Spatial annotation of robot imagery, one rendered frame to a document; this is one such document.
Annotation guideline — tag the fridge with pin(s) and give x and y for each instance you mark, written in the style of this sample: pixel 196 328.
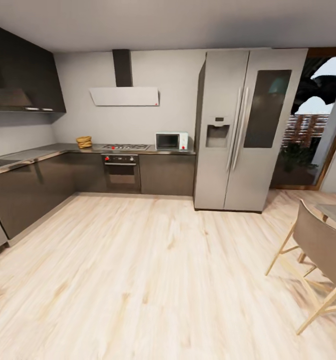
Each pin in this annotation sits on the fridge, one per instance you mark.
pixel 244 99

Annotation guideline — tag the cabinet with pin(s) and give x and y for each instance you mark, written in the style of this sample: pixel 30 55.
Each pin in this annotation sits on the cabinet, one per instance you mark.
pixel 28 77

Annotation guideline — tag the range hood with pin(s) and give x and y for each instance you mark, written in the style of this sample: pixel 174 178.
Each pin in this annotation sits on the range hood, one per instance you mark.
pixel 124 94

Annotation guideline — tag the oven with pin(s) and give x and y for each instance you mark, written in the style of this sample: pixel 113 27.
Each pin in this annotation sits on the oven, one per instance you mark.
pixel 121 170

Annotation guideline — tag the fixed window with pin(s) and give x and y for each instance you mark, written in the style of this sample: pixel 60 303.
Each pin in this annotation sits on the fixed window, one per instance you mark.
pixel 309 141

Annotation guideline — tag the breakfast table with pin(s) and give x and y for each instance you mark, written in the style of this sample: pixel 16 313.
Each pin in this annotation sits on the breakfast table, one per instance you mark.
pixel 327 211

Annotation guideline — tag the popcorn bag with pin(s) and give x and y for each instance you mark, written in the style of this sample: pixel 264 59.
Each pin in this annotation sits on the popcorn bag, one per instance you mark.
pixel 84 142

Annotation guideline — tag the microwave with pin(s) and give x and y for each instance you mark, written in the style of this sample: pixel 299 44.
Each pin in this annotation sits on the microwave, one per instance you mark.
pixel 171 140

